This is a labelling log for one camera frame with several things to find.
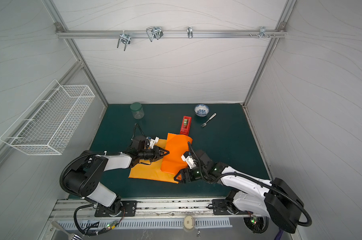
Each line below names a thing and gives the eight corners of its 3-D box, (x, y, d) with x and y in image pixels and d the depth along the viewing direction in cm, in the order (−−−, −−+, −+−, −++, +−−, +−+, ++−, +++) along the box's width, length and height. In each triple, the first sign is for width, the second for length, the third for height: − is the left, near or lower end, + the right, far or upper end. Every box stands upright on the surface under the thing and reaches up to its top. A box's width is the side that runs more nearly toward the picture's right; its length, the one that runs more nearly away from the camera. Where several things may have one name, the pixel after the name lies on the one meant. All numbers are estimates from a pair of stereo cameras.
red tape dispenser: (179, 136, 101) (179, 132, 97) (183, 120, 111) (183, 115, 107) (188, 137, 101) (188, 133, 97) (191, 121, 110) (191, 116, 106)
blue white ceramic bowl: (191, 112, 117) (192, 109, 114) (199, 105, 122) (200, 102, 119) (202, 119, 112) (203, 115, 110) (210, 110, 118) (211, 107, 115)
